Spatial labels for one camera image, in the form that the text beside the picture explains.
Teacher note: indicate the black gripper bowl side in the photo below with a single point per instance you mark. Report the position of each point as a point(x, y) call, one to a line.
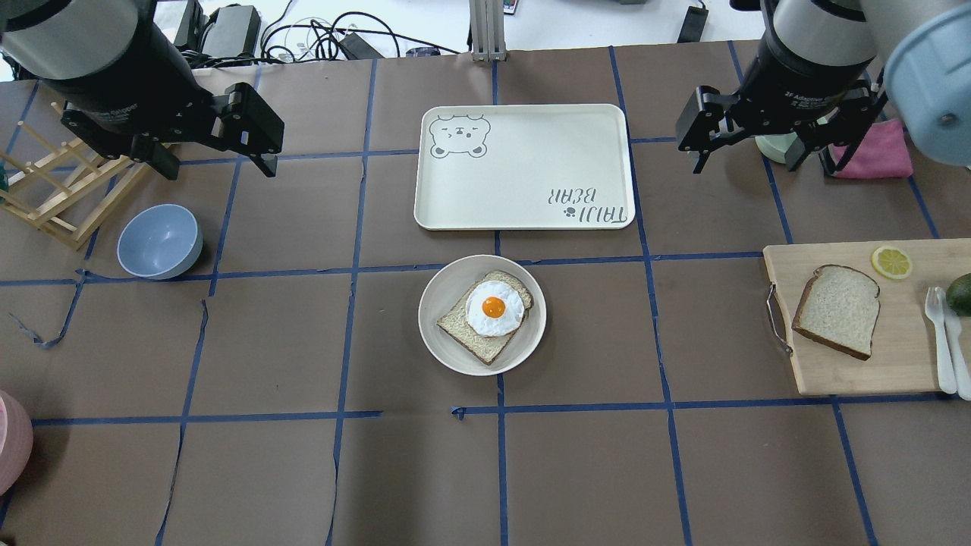
point(125, 97)

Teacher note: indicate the black gripper cutting-board side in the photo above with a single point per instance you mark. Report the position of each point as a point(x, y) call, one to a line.
point(789, 85)

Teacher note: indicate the white bread slice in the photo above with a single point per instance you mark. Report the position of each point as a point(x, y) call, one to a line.
point(839, 308)

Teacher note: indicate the cream round plate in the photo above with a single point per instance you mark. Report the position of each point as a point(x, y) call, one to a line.
point(444, 291)

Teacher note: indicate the robot arm near blue bowl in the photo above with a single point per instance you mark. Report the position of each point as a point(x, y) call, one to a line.
point(93, 41)

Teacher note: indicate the robot arm over cutting board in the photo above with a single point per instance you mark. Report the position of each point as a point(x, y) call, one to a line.
point(824, 71)

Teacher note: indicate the bread slice under egg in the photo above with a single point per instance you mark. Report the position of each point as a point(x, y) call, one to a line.
point(485, 349)

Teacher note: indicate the light green bowl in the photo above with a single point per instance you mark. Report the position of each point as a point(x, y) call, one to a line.
point(774, 147)

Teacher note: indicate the blue bowl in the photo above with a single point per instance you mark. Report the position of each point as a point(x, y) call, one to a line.
point(160, 243)

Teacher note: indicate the pink cloth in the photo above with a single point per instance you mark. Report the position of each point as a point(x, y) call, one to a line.
point(882, 153)

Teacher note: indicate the black power adapter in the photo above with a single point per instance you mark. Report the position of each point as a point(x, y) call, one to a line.
point(231, 32)

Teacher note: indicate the wooden dish rack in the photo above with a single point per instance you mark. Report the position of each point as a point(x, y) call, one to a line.
point(56, 183)

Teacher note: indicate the lemon slice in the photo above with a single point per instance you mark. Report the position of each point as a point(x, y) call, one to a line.
point(892, 262)

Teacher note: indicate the cream bear serving tray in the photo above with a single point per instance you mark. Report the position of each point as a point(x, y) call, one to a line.
point(559, 167)

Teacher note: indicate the white plastic fork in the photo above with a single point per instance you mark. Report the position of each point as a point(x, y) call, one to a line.
point(934, 311)

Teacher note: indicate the avocado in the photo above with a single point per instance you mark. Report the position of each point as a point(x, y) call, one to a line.
point(958, 295)

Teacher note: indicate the wooden cutting board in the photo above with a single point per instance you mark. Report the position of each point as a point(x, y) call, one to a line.
point(903, 346)

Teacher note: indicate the fried egg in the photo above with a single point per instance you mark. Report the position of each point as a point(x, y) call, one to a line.
point(494, 309)

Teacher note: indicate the pink bowl with ice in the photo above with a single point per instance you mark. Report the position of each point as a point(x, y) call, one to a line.
point(16, 440)

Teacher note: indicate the aluminium frame post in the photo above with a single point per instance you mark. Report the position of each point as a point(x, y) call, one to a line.
point(487, 30)

